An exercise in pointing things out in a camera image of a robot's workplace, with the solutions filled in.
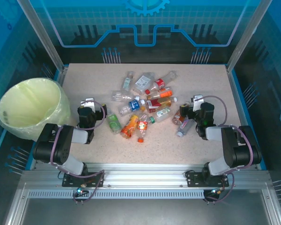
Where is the brown drink bottle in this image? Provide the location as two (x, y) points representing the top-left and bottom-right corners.
(171, 103), (190, 125)

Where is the clear bottle pink label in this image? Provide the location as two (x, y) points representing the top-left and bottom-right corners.
(176, 119), (195, 138)

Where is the clear bottle large green label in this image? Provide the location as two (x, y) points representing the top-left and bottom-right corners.
(107, 112), (121, 135)

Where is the clear bottle orange label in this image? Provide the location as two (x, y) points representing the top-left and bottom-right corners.
(146, 91), (174, 100)

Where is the clear bottle green cap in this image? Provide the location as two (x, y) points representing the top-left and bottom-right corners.
(149, 107), (171, 124)

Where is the crushed clear bottle white cap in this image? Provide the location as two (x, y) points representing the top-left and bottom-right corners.
(111, 90), (141, 103)

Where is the orange soda bottle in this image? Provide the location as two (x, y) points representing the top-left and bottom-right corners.
(120, 106), (147, 139)

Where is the clear bottle blue label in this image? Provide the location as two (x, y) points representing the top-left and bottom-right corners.
(118, 99), (146, 117)

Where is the clear bottle red label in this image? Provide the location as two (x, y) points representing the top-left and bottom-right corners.
(150, 71), (178, 92)

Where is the small clear bottle green label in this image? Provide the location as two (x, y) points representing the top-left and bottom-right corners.
(121, 71), (134, 91)

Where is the red label bottle orange cap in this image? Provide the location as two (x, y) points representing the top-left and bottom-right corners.
(136, 112), (149, 143)

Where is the square clear bottle white label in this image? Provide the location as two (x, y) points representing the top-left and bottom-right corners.
(132, 72), (156, 94)

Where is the white plastic bin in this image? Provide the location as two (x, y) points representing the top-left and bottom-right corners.
(0, 77), (72, 143)

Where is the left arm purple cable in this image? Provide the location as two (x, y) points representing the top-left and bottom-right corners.
(50, 100), (106, 204)

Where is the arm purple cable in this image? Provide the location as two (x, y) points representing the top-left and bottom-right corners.
(201, 95), (255, 204)
(50, 100), (106, 204)

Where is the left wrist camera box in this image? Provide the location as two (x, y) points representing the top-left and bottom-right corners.
(80, 97), (96, 110)

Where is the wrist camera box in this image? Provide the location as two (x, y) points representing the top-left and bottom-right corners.
(80, 97), (96, 110)
(192, 95), (205, 111)

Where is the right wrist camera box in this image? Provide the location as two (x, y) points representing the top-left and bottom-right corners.
(192, 95), (205, 111)

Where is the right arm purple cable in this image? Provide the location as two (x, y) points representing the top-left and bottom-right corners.
(201, 95), (255, 204)

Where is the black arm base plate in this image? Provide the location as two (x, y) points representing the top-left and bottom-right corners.
(186, 171), (230, 188)
(62, 172), (106, 188)

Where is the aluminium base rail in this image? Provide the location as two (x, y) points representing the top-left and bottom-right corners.
(21, 163), (270, 188)

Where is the slotted cable duct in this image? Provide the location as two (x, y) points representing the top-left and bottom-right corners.
(28, 189), (206, 200)

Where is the aluminium frame post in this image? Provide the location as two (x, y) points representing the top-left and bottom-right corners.
(16, 0), (65, 71)
(226, 0), (274, 71)

